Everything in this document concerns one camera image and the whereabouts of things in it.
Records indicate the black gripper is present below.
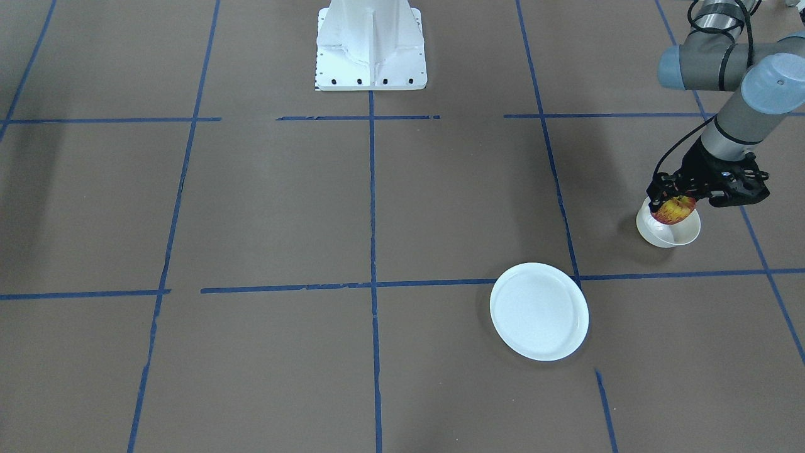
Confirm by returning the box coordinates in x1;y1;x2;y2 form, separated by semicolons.
647;138;730;214

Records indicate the red yellow apple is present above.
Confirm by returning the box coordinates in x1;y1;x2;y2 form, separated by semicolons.
648;195;696;225

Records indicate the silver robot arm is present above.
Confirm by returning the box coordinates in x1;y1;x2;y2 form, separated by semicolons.
647;1;803;224

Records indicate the white bowl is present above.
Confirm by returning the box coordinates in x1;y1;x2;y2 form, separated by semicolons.
635;197;701;249

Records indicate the white plate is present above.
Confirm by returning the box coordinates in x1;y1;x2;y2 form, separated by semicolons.
489;262;589;363

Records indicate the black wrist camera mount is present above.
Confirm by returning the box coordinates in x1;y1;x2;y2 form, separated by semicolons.
708;152;770;208

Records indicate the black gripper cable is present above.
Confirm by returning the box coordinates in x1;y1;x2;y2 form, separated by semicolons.
653;0;765;183

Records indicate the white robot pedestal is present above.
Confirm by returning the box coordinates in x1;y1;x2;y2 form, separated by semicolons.
314;1;428;91

